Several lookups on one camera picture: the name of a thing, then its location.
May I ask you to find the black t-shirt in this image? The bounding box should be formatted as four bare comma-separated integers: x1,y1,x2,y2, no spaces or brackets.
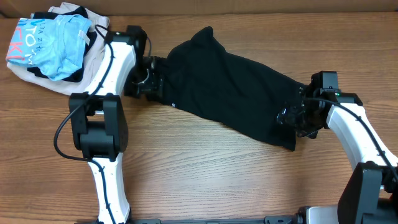
155,26,305,151

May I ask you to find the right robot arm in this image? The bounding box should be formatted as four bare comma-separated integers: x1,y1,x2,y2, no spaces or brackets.
277,71,397,224

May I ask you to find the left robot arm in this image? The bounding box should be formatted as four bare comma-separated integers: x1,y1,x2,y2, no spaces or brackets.
66,26,164,223

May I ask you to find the black folded garment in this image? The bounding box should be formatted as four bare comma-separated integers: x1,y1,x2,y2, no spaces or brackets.
27,6,97,83

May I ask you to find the beige folded garment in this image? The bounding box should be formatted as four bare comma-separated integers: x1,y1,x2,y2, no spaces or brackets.
7,8,109,95

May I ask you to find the light blue printed shirt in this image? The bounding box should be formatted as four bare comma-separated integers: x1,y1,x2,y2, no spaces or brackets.
6,14,91,81

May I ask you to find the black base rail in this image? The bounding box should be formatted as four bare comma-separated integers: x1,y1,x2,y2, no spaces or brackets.
131,215,303,224

